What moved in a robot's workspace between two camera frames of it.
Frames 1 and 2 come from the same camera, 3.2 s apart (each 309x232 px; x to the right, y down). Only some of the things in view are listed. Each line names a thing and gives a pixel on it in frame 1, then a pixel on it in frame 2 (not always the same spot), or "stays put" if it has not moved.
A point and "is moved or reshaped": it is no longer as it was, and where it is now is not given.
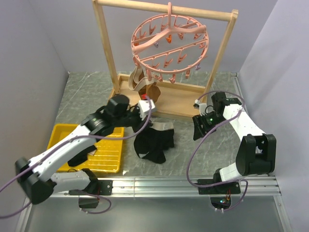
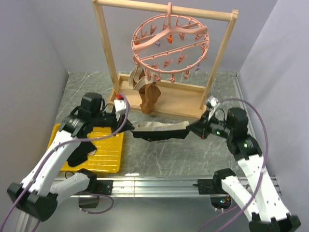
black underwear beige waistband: x=151 y=143 is moved or reshaped
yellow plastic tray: x=106 y=158 stays put
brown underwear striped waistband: x=139 y=81 stays put
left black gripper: x=142 y=123 → x=118 y=124
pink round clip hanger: x=169 y=43 stays put
